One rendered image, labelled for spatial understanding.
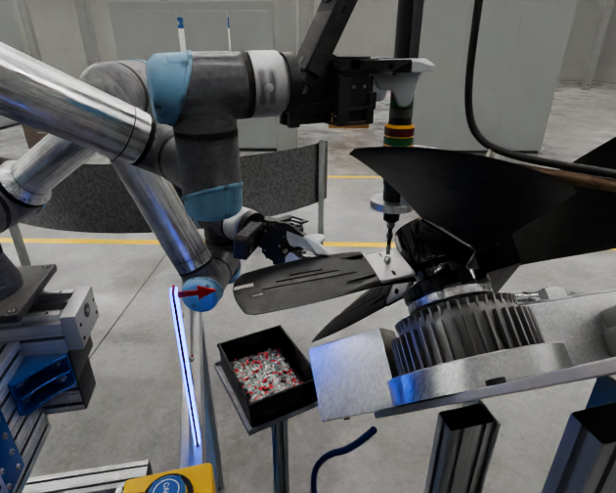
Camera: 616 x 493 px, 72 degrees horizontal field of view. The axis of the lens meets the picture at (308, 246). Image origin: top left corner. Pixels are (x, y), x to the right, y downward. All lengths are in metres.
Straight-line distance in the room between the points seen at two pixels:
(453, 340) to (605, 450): 0.20
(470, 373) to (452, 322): 0.08
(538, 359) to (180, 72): 0.55
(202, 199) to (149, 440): 1.66
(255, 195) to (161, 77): 2.10
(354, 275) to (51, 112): 0.46
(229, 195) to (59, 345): 0.69
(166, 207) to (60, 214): 2.00
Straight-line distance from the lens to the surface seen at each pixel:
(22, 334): 1.11
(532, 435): 2.22
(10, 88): 0.58
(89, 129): 0.59
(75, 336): 1.09
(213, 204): 0.52
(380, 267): 0.72
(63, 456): 2.18
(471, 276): 0.70
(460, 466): 0.94
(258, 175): 2.54
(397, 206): 0.65
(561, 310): 0.82
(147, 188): 0.81
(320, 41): 0.55
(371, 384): 0.76
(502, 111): 7.10
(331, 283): 0.67
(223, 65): 0.51
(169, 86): 0.49
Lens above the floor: 1.53
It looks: 26 degrees down
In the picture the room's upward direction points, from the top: straight up
